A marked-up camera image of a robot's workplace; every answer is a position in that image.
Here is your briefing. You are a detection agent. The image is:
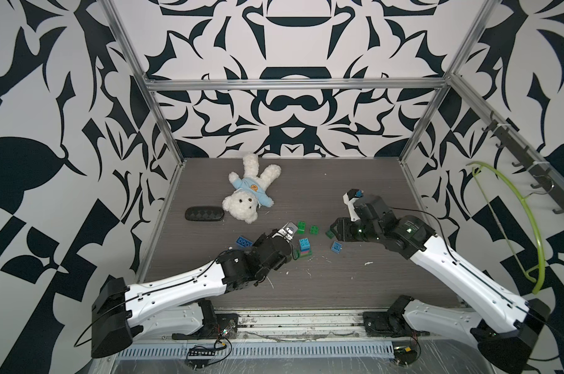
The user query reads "cyan lego brick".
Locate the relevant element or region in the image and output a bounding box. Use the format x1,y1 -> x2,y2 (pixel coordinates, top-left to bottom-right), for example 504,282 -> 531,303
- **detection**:
299,238 -> 311,252

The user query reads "long blue lego brick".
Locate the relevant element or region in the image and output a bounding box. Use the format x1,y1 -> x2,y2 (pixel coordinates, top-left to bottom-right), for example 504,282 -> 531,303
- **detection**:
235,236 -> 254,249

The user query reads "green long lego plate brick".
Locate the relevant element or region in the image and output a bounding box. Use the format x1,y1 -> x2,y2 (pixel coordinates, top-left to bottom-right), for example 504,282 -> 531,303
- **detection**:
295,250 -> 313,260

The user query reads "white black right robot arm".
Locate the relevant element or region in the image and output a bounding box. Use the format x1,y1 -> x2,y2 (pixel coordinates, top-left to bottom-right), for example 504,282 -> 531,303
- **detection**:
330,189 -> 550,373

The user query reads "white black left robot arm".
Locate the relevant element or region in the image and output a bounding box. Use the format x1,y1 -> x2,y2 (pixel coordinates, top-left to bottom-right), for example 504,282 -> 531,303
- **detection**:
73,231 -> 299,358

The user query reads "light blue lego brick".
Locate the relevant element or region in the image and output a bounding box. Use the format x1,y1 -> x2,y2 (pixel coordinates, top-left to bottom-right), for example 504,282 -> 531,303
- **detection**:
330,241 -> 342,254

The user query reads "white teddy bear blue shirt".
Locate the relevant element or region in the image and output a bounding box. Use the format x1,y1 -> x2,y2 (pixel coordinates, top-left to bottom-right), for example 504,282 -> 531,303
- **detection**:
222,154 -> 282,224

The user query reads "black remote control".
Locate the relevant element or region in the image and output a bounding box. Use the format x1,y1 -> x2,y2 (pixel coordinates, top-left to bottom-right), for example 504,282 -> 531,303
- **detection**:
185,206 -> 224,222

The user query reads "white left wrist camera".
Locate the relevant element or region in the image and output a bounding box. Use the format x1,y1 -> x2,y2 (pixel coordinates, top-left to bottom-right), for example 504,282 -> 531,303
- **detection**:
277,221 -> 299,242

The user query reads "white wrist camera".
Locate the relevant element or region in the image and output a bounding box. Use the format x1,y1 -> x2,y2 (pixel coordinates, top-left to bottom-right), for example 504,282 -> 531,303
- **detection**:
277,221 -> 299,242
343,189 -> 363,222

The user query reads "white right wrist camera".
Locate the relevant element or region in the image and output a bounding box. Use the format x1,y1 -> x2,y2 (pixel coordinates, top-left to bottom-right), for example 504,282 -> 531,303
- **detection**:
343,189 -> 363,222

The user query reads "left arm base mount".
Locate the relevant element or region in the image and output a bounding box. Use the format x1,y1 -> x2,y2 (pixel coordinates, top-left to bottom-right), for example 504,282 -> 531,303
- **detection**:
171,299 -> 239,341

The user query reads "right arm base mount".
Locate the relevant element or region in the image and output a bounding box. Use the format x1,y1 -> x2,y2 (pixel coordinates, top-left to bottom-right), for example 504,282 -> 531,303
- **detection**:
362,295 -> 431,338

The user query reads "black wall hook rack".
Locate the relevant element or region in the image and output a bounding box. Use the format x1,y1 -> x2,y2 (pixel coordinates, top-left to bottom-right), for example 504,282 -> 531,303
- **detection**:
484,111 -> 564,215

